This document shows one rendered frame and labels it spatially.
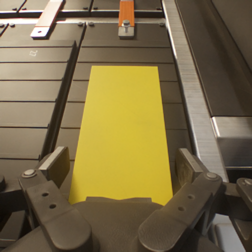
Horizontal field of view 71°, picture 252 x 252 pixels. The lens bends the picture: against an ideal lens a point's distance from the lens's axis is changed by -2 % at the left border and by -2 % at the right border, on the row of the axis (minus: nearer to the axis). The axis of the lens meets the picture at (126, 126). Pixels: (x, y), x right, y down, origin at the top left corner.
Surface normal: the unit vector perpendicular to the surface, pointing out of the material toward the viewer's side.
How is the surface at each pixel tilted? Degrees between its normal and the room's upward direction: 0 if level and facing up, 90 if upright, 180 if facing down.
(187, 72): 0
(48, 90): 0
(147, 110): 0
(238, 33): 90
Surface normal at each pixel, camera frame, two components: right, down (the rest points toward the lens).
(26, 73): 0.00, -0.54
